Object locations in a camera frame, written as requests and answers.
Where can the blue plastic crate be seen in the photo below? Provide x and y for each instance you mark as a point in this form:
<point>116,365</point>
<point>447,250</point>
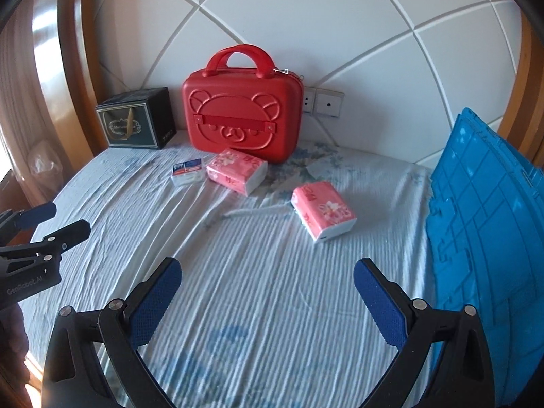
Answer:
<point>485,228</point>

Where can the person left hand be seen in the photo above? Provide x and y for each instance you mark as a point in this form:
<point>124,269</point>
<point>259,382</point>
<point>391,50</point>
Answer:
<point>14,347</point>

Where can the small white blue box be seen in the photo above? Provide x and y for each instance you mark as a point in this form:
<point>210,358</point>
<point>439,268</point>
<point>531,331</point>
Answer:
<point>188,172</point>

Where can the black coffee cup box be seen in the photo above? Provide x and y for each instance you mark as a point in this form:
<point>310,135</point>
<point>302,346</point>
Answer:
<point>138,119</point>

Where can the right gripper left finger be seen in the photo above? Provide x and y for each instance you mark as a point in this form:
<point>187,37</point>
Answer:
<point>73,376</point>

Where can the striped white bed sheet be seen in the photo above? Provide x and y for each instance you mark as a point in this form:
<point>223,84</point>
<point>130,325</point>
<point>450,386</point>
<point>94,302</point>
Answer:
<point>264,317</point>

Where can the pink tissue pack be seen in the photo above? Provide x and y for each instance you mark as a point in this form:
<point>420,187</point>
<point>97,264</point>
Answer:
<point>322,210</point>
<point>237,171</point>

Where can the white wall socket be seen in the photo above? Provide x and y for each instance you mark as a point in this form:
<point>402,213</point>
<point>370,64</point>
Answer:
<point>324,102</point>

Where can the red bear suitcase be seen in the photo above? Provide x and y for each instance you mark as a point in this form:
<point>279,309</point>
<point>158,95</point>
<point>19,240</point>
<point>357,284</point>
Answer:
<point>242,101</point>

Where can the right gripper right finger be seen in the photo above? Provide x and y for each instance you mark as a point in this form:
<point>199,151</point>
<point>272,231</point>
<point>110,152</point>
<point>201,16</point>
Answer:
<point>463,375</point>

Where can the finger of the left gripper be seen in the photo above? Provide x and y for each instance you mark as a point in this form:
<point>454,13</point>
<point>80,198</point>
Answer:
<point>65,238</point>
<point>27,219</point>

